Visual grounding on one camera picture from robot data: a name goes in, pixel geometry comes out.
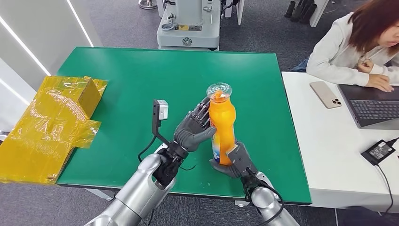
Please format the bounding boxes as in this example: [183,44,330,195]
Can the person's right hand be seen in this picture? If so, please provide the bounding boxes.
[366,73,395,93]

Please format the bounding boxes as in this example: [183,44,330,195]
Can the beige smartphone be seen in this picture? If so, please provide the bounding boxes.
[309,81,343,109]

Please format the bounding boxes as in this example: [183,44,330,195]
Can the dark grey laptop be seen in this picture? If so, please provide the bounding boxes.
[337,83,399,130]

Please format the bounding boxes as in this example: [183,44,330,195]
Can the white table leg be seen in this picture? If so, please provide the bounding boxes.
[86,188,115,201]

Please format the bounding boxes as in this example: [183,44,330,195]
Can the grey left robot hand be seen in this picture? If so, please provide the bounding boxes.
[173,97,217,153]

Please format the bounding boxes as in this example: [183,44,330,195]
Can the black adapter cable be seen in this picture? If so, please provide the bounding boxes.
[375,136,399,217]

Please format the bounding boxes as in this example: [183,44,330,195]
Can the person's left hand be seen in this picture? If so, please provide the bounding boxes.
[357,59,374,74]

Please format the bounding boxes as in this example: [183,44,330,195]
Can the person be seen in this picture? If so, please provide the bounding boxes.
[290,0,399,93]

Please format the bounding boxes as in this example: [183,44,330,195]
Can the yellow taped cardboard box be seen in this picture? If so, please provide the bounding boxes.
[0,76,108,185]

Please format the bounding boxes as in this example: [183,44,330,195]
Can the orange plastic bottle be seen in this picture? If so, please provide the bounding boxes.
[206,82,237,166]

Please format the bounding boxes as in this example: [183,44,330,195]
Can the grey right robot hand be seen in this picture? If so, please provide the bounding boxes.
[209,141,259,179]

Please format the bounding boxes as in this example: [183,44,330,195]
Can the white desk legs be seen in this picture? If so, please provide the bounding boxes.
[224,0,245,26]

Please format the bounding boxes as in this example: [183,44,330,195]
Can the white desk side panel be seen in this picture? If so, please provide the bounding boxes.
[309,0,329,27]

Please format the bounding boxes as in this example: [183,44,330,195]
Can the black cylindrical legs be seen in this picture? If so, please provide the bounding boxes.
[283,0,318,23]

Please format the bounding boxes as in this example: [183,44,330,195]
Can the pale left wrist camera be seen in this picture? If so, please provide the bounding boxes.
[152,99,169,145]

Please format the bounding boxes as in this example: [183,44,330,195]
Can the black power adapter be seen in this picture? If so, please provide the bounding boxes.
[361,139,396,166]

